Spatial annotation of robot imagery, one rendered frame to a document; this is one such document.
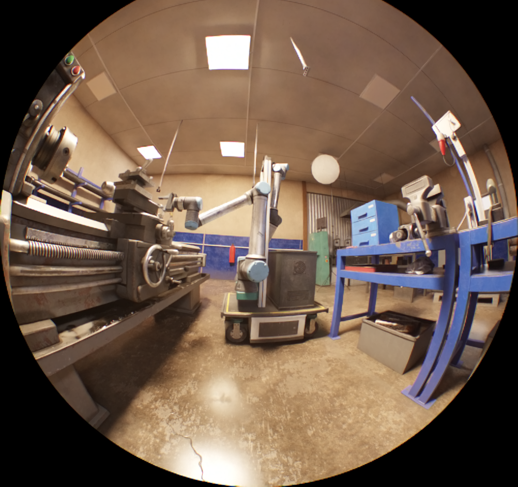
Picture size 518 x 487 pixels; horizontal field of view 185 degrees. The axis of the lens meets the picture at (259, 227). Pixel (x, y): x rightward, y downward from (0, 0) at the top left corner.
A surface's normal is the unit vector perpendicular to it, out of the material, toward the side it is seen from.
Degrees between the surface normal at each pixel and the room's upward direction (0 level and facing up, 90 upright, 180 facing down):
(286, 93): 180
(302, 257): 90
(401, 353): 90
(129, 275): 90
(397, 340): 90
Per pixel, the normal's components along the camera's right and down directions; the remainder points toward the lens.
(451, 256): -0.99, -0.07
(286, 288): 0.15, -0.16
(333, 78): -0.05, 0.98
